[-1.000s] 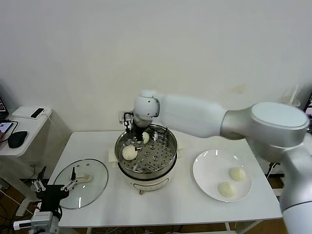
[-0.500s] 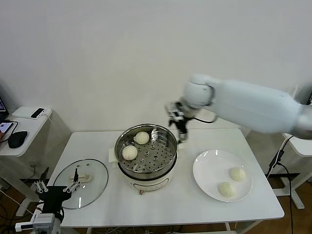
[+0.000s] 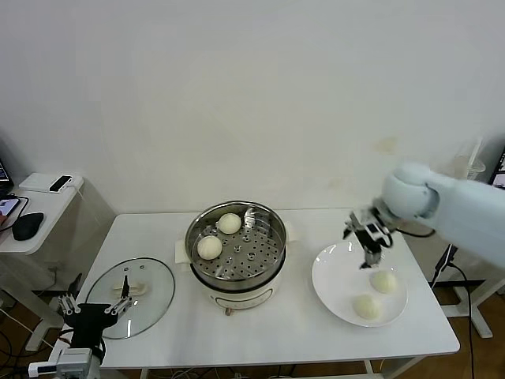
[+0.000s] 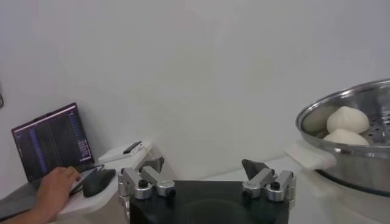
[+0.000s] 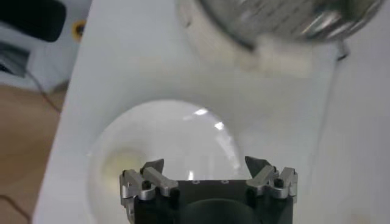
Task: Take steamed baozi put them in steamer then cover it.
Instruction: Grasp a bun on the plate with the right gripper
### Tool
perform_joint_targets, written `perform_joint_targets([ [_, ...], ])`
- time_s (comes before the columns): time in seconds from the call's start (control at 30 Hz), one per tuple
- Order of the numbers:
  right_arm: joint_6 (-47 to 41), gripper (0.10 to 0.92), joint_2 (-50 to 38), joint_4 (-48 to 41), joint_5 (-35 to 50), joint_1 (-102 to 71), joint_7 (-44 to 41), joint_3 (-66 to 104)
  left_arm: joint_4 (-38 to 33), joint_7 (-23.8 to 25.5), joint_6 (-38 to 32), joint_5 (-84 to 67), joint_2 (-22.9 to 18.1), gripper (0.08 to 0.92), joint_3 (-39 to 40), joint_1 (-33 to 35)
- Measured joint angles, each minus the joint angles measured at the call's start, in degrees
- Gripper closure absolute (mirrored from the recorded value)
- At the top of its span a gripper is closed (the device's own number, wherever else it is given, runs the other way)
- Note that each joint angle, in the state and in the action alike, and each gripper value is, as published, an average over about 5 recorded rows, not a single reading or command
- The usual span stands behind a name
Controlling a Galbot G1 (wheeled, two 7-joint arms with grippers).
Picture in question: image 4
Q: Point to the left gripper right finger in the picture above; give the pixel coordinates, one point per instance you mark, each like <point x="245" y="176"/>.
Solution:
<point x="262" y="179"/>

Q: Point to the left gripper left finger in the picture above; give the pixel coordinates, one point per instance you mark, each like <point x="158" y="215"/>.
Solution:
<point x="158" y="184"/>

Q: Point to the white steamed baozi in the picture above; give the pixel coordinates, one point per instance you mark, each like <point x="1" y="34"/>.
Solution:
<point x="347" y="120"/>
<point x="345" y="138"/>

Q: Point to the person's bare forearm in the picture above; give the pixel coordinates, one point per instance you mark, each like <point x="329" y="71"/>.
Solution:
<point x="21" y="218"/>

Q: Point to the perforated steel steamer basket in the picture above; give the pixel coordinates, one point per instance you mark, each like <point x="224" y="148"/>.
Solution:
<point x="359" y="170"/>

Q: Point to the person's bare hand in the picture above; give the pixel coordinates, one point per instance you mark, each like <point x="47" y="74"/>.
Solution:
<point x="55" y="188"/>

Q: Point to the small black and white device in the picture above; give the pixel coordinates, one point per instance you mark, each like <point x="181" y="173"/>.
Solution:
<point x="132" y="147"/>

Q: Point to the flat white box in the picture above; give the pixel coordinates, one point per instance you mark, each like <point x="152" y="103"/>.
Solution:
<point x="115" y="153"/>

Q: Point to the black computer mouse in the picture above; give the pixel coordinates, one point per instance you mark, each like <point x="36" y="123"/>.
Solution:
<point x="99" y="182"/>

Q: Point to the white side desk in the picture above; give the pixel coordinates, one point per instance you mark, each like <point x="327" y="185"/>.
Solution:
<point x="91" y="204"/>

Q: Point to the smartphone with lit screen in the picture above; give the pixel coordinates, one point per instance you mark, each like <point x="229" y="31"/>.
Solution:
<point x="86" y="176"/>

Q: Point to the black open laptop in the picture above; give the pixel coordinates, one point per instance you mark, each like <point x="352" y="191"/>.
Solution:
<point x="51" y="140"/>

